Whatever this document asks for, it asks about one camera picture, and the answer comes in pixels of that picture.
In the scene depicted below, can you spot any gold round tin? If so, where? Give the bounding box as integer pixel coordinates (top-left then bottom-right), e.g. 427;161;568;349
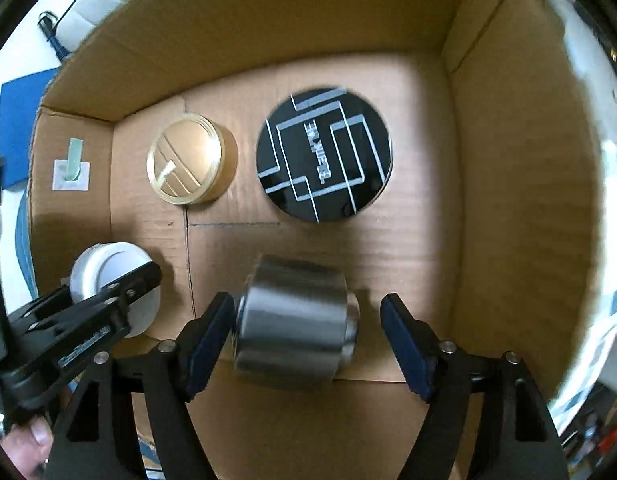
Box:
146;114;239;206

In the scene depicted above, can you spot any blue foam pad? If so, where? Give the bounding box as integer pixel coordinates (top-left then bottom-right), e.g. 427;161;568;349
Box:
0;68;58;188

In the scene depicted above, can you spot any checkered plaid cloth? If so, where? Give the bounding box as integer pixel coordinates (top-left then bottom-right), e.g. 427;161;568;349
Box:
549;140;617;432

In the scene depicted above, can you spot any person's hand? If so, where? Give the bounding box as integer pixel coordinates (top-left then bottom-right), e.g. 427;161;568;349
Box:
0;416;54;479

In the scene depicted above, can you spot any silver metal can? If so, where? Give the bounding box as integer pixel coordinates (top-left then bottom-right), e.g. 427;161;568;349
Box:
234;255;360;388

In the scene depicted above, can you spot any black round tin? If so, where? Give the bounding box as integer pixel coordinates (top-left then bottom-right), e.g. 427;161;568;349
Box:
255;87;393;223

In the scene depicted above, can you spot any white tape roll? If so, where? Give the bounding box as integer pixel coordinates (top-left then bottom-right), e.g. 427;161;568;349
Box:
68;242;162;339

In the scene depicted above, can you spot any white label sticker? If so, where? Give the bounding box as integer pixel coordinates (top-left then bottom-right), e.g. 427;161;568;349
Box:
51;138;90;192

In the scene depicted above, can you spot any open cardboard box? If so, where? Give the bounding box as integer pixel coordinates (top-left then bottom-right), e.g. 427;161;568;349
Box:
28;0;607;479

